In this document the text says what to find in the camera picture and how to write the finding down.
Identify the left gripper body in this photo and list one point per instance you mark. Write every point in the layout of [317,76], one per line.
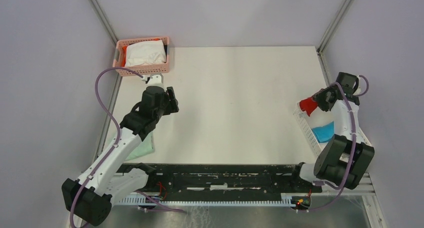
[164,110]

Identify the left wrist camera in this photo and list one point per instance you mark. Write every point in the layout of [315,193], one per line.
[154,80]

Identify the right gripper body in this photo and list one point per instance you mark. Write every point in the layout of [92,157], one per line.
[320,96]

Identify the pink plastic basket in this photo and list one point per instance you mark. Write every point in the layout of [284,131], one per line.
[119,56]

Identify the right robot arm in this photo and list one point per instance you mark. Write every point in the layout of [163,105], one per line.
[347,154]

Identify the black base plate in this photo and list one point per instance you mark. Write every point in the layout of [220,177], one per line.
[223,183]

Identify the white slotted cable duct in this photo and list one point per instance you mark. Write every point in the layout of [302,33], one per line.
[140,200]

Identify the aluminium frame rails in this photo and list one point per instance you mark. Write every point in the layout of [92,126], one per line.
[364,190]

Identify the mint green towel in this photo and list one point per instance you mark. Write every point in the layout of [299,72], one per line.
[144,148]

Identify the red and blue towel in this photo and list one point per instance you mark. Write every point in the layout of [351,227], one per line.
[308,105]

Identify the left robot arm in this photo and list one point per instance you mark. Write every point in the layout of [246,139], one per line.
[93,194]

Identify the white towel in basket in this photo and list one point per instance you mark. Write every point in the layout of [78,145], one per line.
[145,53]

